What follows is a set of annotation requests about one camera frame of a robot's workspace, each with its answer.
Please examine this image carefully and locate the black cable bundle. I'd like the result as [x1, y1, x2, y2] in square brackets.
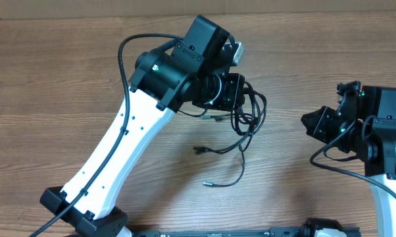
[193, 81, 268, 188]

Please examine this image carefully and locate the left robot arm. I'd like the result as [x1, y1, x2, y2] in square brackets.
[40, 16, 244, 237]

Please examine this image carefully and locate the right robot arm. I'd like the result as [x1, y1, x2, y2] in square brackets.
[301, 81, 396, 236]

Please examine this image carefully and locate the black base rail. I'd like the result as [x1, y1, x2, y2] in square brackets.
[132, 218, 362, 237]

